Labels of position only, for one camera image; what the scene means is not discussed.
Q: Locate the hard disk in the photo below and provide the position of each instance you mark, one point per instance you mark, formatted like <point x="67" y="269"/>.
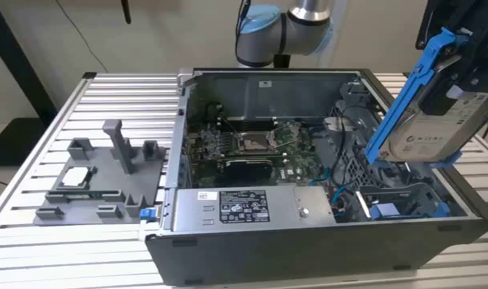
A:
<point x="428" y="135"/>

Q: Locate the blue disk carrier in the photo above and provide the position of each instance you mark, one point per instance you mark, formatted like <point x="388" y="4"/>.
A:
<point x="387" y="210"/>

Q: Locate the perforated metal drive cage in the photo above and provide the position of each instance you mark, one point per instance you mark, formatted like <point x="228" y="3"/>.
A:
<point x="356" y="162"/>

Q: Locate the green motherboard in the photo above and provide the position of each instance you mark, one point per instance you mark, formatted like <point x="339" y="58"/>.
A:
<point x="300" y="171"/>

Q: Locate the CPU socket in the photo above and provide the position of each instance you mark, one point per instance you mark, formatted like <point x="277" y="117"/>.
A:
<point x="253" y="144"/>

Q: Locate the thin metal locking lever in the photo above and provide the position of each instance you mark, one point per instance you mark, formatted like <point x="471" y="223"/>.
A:
<point x="230" y="125"/>

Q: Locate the black graphics card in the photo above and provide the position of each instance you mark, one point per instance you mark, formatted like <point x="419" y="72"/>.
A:
<point x="248" y="170"/>

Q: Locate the grey open PC case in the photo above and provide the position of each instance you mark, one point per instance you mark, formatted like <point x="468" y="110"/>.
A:
<point x="268" y="256"/>

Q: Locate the silver power supply unit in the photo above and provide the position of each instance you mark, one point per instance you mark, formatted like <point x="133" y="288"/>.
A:
<point x="196" y="216"/>

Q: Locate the black antenna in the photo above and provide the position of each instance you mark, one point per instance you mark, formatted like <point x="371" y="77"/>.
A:
<point x="126" y="12"/>

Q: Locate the black table corner cap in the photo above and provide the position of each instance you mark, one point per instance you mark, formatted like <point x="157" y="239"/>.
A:
<point x="90" y="75"/>

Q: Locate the blue case latch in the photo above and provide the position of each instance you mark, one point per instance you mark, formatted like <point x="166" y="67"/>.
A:
<point x="146" y="214"/>

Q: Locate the grey parts rack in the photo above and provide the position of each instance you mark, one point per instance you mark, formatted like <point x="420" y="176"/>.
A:
<point x="103" y="168"/>

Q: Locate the green RAM stick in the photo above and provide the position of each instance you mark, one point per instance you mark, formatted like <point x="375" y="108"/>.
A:
<point x="99" y="195"/>

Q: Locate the silver CPU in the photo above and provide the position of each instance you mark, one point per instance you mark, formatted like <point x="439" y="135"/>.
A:
<point x="78" y="176"/>

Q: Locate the black monitor stand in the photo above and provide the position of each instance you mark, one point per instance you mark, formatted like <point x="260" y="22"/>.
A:
<point x="10" y="60"/>

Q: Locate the black bracket behind case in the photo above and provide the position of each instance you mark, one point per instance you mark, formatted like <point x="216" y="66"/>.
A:
<point x="282" y="61"/>

